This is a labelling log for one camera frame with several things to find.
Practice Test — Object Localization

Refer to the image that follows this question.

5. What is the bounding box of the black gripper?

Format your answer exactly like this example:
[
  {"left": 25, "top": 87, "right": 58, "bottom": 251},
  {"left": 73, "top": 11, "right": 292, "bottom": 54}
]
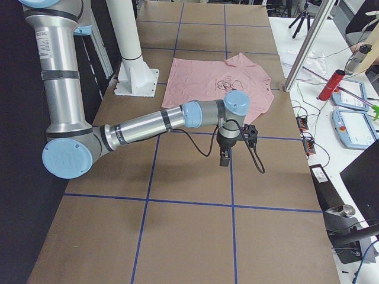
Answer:
[{"left": 216, "top": 127, "right": 237, "bottom": 167}]

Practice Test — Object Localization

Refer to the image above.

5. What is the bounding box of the pink Snoopy t-shirt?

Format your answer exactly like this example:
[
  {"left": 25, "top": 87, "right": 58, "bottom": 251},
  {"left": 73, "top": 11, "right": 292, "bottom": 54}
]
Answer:
[{"left": 162, "top": 53, "right": 274, "bottom": 124}]

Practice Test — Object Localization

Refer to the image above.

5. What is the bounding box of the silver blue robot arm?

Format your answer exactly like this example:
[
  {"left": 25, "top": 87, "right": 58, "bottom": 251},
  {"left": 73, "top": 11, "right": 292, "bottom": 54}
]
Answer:
[{"left": 22, "top": 1, "right": 250, "bottom": 179}]

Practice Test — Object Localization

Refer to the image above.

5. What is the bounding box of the orange connector block upper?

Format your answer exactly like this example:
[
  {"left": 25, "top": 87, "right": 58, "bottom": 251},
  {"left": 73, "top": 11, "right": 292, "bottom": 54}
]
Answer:
[{"left": 296, "top": 116, "right": 309, "bottom": 131}]

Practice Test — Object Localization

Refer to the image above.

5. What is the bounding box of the orange connector block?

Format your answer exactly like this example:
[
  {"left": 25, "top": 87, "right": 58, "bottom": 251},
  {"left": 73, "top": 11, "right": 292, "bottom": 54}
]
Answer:
[
  {"left": 302, "top": 137, "right": 316, "bottom": 157},
  {"left": 296, "top": 116, "right": 309, "bottom": 131}
]

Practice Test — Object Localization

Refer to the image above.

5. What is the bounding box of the orange connector block lower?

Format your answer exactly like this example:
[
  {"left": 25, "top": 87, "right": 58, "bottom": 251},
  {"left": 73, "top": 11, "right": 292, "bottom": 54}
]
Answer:
[{"left": 302, "top": 137, "right": 316, "bottom": 157}]

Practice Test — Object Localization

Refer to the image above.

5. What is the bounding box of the black box with label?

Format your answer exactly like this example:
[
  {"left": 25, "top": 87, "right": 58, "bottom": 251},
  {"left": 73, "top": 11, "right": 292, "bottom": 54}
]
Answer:
[{"left": 309, "top": 164, "right": 345, "bottom": 211}]

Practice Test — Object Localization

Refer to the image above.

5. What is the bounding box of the lower teach pendant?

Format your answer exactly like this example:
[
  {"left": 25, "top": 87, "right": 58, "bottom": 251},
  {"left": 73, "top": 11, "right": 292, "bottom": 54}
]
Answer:
[{"left": 332, "top": 110, "right": 378, "bottom": 150}]

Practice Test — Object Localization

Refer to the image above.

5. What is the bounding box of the teach pendant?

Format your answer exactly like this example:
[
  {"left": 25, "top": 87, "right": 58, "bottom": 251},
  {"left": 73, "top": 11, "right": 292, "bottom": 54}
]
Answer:
[
  {"left": 330, "top": 79, "right": 374, "bottom": 112},
  {"left": 332, "top": 110, "right": 378, "bottom": 150}
]

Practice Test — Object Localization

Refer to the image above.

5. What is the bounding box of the red cylinder bottle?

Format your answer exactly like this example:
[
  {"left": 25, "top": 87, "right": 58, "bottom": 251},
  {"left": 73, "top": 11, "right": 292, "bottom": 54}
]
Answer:
[{"left": 317, "top": 69, "right": 346, "bottom": 101}]

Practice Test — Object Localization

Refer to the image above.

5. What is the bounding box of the black monitor corner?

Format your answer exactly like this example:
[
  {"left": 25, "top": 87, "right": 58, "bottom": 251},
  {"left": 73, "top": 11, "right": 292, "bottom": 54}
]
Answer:
[{"left": 340, "top": 141, "right": 379, "bottom": 225}]

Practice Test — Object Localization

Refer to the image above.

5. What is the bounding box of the upper teach pendant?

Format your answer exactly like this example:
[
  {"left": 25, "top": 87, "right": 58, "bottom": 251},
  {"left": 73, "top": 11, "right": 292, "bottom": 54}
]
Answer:
[{"left": 330, "top": 79, "right": 374, "bottom": 112}]

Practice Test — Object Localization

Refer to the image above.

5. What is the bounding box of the black clamp stand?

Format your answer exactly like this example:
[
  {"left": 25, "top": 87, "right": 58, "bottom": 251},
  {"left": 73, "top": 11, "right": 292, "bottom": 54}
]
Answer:
[{"left": 323, "top": 205, "right": 378, "bottom": 264}]

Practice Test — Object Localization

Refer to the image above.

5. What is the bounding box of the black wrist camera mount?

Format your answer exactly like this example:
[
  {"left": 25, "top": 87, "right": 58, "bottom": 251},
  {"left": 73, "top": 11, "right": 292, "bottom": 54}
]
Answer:
[{"left": 242, "top": 124, "right": 258, "bottom": 149}]

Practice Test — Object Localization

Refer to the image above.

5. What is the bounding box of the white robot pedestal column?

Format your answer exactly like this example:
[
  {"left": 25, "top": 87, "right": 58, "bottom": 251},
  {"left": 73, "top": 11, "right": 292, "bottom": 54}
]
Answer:
[{"left": 106, "top": 0, "right": 159, "bottom": 97}]

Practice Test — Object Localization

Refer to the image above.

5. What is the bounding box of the black camera tripod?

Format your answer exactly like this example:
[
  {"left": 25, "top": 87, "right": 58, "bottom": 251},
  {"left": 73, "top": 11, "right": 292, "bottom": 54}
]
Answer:
[{"left": 288, "top": 1, "right": 311, "bottom": 38}]

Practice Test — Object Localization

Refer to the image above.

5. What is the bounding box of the aluminium frame post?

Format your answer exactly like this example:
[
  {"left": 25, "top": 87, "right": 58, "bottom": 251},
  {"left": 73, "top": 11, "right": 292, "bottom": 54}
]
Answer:
[{"left": 269, "top": 1, "right": 353, "bottom": 95}]

